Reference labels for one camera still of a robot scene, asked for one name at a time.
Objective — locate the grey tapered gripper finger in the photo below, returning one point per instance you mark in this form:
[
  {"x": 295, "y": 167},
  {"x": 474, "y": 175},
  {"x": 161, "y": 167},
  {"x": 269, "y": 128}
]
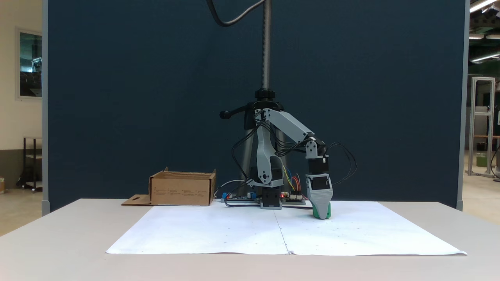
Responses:
[{"x": 321, "y": 203}]

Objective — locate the green dice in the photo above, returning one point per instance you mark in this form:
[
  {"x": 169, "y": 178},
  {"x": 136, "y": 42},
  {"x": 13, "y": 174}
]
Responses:
[{"x": 329, "y": 210}]

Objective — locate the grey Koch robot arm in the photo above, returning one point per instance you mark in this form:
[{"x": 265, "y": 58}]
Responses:
[{"x": 289, "y": 124}]

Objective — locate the green bin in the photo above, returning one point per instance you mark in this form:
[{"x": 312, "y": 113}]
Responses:
[{"x": 481, "y": 160}]

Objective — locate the white paper sheet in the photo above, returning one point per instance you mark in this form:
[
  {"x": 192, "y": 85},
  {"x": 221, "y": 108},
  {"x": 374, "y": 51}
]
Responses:
[
  {"x": 203, "y": 230},
  {"x": 363, "y": 230}
]

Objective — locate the circuit board with blue parts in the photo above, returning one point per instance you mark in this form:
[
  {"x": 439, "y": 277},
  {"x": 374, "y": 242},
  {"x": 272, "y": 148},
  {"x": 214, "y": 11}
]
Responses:
[{"x": 238, "y": 199}]

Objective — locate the brown cardboard box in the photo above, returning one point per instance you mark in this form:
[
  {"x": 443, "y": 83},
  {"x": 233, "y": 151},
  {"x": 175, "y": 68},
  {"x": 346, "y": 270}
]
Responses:
[{"x": 179, "y": 191}]

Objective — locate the black tripod with metal pole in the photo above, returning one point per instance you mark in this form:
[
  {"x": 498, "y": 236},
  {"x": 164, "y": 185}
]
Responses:
[{"x": 266, "y": 47}]

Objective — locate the ceiling light strip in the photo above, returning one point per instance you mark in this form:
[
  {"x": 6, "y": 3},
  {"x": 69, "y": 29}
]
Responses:
[
  {"x": 482, "y": 4},
  {"x": 484, "y": 57},
  {"x": 475, "y": 36}
]

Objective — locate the dark blue partition panel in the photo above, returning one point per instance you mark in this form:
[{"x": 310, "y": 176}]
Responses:
[{"x": 117, "y": 97}]

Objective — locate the dark shelf cart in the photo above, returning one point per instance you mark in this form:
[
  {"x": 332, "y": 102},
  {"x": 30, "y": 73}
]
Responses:
[{"x": 33, "y": 156}]

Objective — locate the aluminium profile frame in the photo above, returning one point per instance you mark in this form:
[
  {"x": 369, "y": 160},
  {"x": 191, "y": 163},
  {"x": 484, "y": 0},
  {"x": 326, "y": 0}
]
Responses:
[{"x": 482, "y": 113}]

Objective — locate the wall window with frame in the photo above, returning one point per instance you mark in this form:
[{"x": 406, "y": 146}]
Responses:
[{"x": 30, "y": 64}]

